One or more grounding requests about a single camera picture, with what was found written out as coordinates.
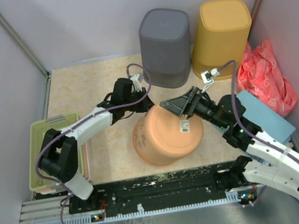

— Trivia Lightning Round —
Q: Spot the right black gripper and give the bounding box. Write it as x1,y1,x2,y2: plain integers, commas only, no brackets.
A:
158,81,229,138

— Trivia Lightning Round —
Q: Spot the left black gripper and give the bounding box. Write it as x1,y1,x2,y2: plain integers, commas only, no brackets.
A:
120,85,157,115

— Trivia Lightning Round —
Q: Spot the orange capybara bucket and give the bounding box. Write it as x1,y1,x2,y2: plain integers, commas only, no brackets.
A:
132,104,204,166

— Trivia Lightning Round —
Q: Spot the grey mesh bin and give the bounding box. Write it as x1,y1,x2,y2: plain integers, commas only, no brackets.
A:
138,8,192,89

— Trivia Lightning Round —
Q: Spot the yellow mesh bin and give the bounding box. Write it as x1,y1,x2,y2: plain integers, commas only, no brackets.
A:
192,0,252,78

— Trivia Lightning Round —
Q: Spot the blue plastic basket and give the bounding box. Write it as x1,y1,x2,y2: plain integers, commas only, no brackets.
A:
215,82,299,171

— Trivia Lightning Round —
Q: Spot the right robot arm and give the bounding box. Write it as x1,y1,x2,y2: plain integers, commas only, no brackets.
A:
159,86,299,201

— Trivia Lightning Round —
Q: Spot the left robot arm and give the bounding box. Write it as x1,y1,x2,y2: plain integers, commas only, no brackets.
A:
35,73,153,211

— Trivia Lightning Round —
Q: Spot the pink plastic basket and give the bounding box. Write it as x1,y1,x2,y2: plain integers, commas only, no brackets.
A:
29,144,90,195

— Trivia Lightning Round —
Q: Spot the red plastic bag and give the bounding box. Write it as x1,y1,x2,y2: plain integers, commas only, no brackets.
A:
237,39,298,117

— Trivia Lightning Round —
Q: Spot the green plastic basket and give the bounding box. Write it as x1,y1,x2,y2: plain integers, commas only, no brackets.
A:
29,112,79,194

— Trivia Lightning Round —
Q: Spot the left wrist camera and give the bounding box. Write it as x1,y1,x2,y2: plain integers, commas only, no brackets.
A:
129,73,143,92

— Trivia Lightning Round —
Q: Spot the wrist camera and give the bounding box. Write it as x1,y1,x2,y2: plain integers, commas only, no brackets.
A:
129,73,143,92
201,68,220,93

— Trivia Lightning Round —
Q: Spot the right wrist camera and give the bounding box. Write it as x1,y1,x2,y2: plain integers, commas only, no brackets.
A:
201,68,220,93

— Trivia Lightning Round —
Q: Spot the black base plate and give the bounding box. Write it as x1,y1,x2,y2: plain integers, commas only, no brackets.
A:
69,156,258,216

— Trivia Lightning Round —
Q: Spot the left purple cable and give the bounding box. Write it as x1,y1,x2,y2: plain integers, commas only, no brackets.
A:
21,61,174,224

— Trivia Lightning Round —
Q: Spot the grey cable duct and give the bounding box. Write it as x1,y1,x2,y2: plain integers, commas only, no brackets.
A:
33,186,259,224

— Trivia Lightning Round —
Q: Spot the aluminium rail frame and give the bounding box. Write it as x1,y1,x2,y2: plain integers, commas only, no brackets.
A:
3,158,299,224

